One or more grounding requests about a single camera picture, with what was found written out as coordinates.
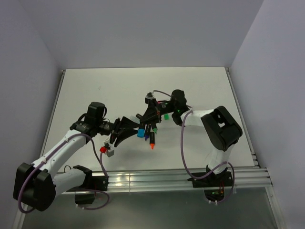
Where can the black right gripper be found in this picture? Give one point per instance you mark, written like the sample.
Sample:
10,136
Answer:
151,114

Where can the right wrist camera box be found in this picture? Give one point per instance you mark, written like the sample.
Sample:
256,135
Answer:
149,98

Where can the aluminium front rail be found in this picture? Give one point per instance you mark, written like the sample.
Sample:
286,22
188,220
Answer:
141,181

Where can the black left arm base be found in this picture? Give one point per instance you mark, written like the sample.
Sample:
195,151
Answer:
96,185

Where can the blue pen cap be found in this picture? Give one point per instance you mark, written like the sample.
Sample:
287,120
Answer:
141,133

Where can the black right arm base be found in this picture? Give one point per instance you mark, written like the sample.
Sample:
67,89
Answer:
217,187

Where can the black orange tip highlighter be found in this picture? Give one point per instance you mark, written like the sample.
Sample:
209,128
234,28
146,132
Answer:
152,139

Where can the green pen cap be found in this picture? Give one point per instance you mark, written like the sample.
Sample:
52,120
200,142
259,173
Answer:
166,117

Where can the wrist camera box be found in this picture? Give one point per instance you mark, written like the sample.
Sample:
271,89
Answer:
149,98
107,149

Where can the black blue tip highlighter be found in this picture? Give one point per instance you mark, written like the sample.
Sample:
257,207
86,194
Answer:
139,116

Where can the black purple tip highlighter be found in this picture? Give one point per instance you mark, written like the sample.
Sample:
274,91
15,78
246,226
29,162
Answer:
147,132

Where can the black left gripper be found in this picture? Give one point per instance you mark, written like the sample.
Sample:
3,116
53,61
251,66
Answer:
127,126

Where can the black green tip highlighter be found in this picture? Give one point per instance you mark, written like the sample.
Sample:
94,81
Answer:
154,127

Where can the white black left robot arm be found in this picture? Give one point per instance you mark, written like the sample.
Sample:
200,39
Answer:
81,132

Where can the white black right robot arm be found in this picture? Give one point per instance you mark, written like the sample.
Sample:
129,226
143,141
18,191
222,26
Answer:
222,129

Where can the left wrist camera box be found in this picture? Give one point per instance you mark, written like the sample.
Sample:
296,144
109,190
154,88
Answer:
107,149

